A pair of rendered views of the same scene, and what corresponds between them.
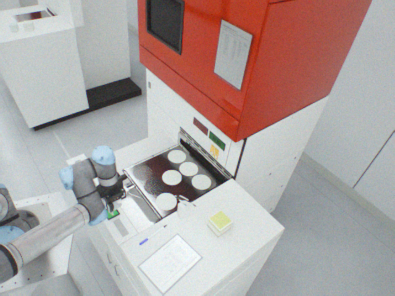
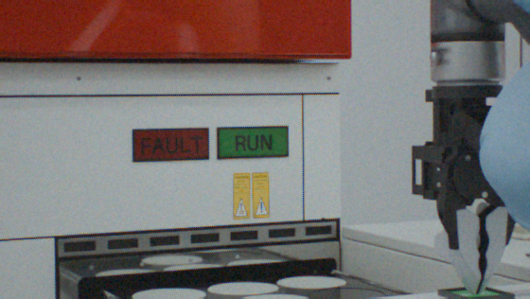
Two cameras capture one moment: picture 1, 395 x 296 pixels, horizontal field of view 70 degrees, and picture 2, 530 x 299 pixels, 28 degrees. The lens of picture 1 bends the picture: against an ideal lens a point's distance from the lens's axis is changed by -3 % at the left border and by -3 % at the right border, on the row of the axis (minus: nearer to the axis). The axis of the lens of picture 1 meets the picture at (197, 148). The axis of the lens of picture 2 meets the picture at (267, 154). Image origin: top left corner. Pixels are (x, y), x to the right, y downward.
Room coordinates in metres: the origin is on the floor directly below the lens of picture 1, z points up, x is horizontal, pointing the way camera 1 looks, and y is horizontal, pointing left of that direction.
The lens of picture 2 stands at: (0.51, 1.42, 1.17)
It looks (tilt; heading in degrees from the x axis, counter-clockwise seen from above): 3 degrees down; 289
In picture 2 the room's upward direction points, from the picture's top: 1 degrees counter-clockwise
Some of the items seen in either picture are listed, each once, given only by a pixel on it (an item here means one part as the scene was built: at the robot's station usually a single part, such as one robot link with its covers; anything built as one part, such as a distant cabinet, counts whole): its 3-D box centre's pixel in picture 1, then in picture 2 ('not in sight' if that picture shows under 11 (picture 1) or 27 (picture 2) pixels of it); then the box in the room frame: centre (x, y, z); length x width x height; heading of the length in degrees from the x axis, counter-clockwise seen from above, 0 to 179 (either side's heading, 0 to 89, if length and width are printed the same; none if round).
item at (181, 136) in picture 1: (201, 160); (206, 281); (1.12, -0.03, 0.89); 0.44 x 0.02 x 0.10; 44
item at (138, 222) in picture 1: (128, 208); not in sight; (0.77, 0.29, 0.87); 0.36 x 0.08 x 0.03; 44
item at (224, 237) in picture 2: (203, 151); (204, 237); (1.13, -0.04, 0.96); 0.44 x 0.01 x 0.02; 44
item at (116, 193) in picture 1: (111, 188); (463, 144); (0.69, 0.32, 1.12); 0.09 x 0.08 x 0.12; 134
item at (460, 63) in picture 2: (107, 176); (465, 65); (0.69, 0.32, 1.20); 0.08 x 0.08 x 0.05
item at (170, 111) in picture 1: (186, 124); (84, 202); (1.26, 0.08, 1.02); 0.82 x 0.03 x 0.40; 44
